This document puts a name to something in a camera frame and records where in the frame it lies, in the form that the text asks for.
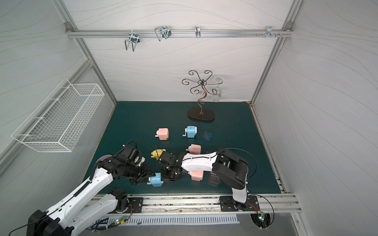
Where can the yellow pencil sharpener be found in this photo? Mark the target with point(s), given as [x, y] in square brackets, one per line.
[157, 153]

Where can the pink sharpener front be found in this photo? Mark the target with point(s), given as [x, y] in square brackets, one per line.
[197, 176]

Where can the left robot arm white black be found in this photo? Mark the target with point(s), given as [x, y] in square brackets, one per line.
[70, 216]

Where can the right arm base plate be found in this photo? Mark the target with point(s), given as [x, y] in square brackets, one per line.
[228, 204]

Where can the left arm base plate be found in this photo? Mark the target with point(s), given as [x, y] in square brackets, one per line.
[135, 203]

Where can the clear wine glass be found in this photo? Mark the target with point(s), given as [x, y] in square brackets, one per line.
[216, 92]

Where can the metal hook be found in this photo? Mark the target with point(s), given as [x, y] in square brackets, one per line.
[269, 33]
[162, 32]
[197, 32]
[132, 41]

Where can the brown scroll metal stand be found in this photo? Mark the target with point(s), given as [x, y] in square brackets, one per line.
[200, 113]

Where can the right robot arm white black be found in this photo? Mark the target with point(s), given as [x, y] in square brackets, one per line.
[227, 165]

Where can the blue sharpener front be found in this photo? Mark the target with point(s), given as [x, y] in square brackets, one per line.
[155, 181]

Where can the clear blue tray back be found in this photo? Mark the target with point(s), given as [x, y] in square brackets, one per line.
[207, 136]

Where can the pink sharpener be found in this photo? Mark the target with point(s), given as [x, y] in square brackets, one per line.
[162, 134]
[197, 176]
[194, 149]

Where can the white wire basket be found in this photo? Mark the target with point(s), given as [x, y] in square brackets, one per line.
[57, 124]

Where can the blue sharpener back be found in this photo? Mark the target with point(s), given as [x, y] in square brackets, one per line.
[190, 131]

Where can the metal hook right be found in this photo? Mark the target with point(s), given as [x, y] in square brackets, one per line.
[269, 33]

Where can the clear dark red tray front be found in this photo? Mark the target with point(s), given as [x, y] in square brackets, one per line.
[214, 179]

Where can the aluminium front rail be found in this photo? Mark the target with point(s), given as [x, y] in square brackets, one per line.
[209, 204]

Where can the blue sharpener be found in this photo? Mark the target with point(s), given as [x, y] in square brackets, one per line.
[155, 181]
[190, 131]

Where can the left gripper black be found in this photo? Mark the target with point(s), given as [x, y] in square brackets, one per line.
[141, 176]

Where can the dark green table mat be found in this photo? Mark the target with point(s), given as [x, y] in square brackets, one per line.
[233, 127]

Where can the aluminium crossbar rail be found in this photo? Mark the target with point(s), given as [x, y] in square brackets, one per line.
[176, 33]

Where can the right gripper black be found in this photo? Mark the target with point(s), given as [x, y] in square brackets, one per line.
[171, 164]

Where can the purple bowl left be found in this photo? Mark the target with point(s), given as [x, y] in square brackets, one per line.
[102, 158]

